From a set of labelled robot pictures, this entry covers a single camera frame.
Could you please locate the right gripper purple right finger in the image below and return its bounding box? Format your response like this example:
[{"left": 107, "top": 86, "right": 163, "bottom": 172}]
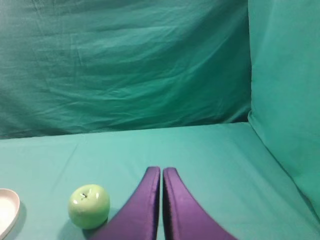
[{"left": 162, "top": 167, "right": 236, "bottom": 240}]

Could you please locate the right gripper purple left finger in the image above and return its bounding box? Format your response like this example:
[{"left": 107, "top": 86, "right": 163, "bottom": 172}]
[{"left": 91, "top": 166, "right": 161, "bottom": 240}]

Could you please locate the blue plastic plate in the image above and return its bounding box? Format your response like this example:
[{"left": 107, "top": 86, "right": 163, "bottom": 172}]
[{"left": 0, "top": 188, "right": 20, "bottom": 240}]

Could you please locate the green apple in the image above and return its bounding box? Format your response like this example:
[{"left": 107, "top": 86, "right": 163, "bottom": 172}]
[{"left": 67, "top": 184, "right": 111, "bottom": 230}]

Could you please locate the green table cloth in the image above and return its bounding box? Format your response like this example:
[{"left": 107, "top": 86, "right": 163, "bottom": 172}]
[{"left": 0, "top": 122, "right": 320, "bottom": 240}]

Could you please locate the green backdrop cloth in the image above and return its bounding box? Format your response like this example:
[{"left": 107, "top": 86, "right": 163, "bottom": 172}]
[{"left": 0, "top": 0, "right": 320, "bottom": 212}]

